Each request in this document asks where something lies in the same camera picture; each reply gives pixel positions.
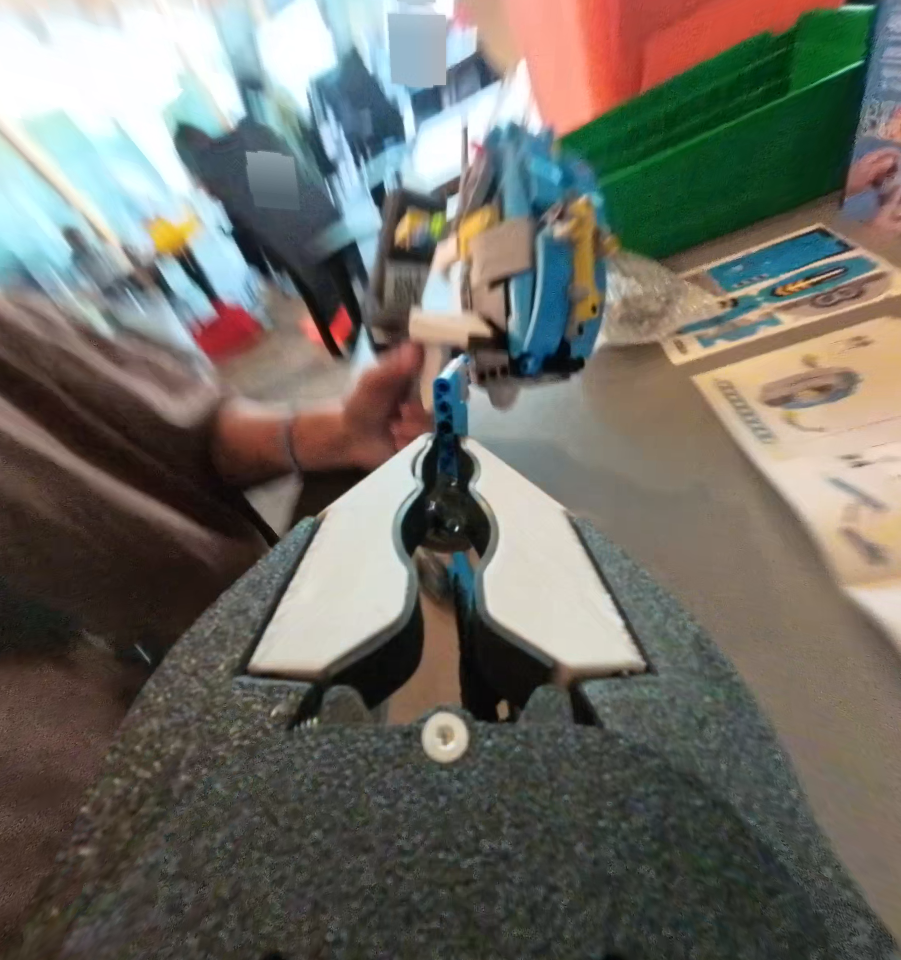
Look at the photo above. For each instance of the small bubble wrap piece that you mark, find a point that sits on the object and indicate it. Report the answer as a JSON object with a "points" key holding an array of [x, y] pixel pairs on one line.
{"points": [[645, 300]]}

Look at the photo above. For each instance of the blue toy robot model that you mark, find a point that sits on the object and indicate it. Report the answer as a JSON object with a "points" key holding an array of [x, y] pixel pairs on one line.
{"points": [[548, 285]]}

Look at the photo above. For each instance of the green plastic bin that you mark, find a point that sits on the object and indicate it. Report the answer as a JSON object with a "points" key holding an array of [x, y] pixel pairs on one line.
{"points": [[720, 172]]}

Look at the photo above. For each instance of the robot kit box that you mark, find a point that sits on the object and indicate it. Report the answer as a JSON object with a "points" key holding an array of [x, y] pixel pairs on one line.
{"points": [[889, 112]]}

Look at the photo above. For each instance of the person's left forearm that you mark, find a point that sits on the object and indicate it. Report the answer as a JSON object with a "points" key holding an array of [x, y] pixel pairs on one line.
{"points": [[255, 439]]}

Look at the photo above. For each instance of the blue sticker sheet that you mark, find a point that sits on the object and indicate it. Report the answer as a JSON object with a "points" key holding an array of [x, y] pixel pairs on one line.
{"points": [[780, 277]]}

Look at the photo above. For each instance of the red plastic bin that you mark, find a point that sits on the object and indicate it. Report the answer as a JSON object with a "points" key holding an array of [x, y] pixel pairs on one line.
{"points": [[585, 52]]}

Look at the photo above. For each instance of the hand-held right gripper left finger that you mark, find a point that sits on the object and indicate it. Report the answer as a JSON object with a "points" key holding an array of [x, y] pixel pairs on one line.
{"points": [[330, 600]]}

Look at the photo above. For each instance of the instruction booklet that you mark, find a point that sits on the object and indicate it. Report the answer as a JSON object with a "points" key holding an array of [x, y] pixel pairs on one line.
{"points": [[833, 450]]}

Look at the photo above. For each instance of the person's left hand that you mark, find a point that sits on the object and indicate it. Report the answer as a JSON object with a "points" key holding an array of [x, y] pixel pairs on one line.
{"points": [[383, 409]]}

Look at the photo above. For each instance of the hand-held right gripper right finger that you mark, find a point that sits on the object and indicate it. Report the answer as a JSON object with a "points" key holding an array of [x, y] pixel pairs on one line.
{"points": [[563, 600]]}

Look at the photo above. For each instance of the grey desk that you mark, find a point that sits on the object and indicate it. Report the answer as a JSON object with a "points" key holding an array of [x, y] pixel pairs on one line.
{"points": [[683, 525]]}

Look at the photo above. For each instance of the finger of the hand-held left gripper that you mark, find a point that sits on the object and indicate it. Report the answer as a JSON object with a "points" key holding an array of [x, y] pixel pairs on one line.
{"points": [[450, 328]]}

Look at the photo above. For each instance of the blue beam wheel assembly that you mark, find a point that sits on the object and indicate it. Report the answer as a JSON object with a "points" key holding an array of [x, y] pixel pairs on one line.
{"points": [[448, 405]]}

